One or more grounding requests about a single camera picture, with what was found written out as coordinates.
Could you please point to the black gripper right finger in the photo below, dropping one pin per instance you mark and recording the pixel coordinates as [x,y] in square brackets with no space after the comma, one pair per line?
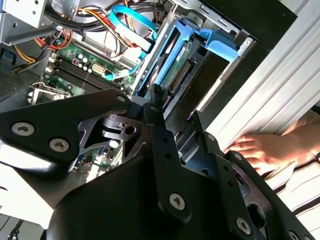
[225,180]

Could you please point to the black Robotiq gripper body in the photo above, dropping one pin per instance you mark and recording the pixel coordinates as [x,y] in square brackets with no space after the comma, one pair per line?
[112,205]

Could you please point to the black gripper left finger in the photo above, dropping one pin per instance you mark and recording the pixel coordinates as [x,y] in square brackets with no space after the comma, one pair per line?
[50,120]

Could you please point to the hard disk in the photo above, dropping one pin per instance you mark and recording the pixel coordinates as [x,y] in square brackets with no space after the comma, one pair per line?
[220,45]

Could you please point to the person bare hand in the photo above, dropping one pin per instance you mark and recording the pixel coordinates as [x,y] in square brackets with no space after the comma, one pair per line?
[270,150]

